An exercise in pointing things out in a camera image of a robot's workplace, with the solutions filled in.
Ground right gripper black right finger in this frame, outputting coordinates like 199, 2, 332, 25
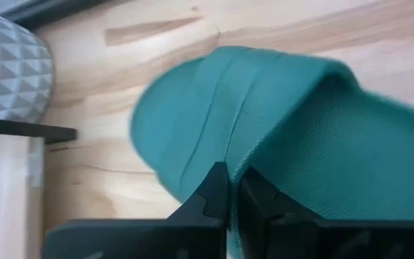
236, 167, 414, 259

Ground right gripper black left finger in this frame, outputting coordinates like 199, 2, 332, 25
43, 161, 229, 259

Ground teal green rubber slide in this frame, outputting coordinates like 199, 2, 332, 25
130, 45, 414, 259

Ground grey geometric patterned basket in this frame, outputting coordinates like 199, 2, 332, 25
0, 7, 55, 137

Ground wooden shelf black metal frame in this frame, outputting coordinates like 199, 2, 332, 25
0, 117, 78, 259

